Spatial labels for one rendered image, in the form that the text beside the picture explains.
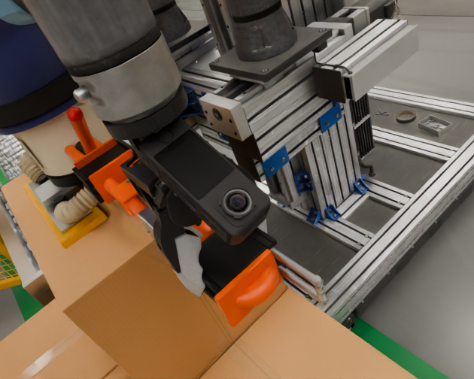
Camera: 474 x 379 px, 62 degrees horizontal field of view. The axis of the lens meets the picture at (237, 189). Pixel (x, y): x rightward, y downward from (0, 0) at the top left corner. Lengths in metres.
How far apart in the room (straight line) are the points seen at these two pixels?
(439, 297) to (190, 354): 1.01
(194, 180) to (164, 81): 0.08
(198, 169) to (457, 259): 1.53
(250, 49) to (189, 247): 0.66
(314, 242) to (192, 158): 1.29
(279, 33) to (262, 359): 0.74
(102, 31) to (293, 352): 0.82
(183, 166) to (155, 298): 0.51
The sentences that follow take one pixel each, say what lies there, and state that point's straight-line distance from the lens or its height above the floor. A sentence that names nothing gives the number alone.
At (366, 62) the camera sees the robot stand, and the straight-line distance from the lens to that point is 1.03.
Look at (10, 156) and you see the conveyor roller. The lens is 2.68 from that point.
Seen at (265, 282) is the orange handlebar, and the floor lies 1.08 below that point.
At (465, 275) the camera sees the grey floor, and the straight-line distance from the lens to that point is 1.72.
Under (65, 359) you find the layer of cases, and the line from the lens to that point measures 1.27.
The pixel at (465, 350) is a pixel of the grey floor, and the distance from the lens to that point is 1.57.
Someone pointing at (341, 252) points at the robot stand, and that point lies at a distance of 1.53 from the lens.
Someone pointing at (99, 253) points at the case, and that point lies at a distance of 0.78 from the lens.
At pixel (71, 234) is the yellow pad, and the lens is 0.84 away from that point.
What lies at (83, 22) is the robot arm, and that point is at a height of 1.35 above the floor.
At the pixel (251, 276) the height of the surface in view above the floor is 1.09.
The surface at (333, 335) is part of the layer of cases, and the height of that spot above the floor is 0.54.
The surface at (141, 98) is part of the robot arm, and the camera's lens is 0.30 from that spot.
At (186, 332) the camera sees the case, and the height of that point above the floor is 0.69.
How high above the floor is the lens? 1.39
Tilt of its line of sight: 37 degrees down
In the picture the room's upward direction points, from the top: 23 degrees counter-clockwise
